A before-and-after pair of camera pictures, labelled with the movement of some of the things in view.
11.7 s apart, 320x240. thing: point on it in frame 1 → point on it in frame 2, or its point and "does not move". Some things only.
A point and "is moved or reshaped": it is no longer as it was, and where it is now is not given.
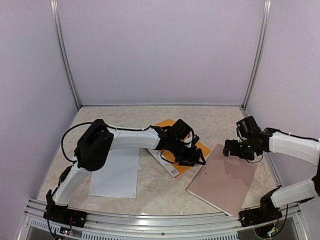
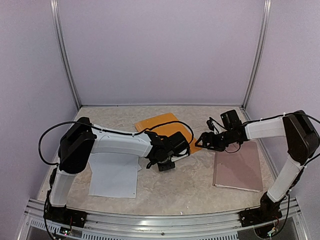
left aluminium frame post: x=59 y=36 does not move
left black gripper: x=190 y=158 → x=164 y=167
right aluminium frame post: x=260 y=53 does not move
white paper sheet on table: x=118 y=178 does not move
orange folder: x=169 y=157 is moved or reshaped
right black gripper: x=234 y=151 → x=205 y=136
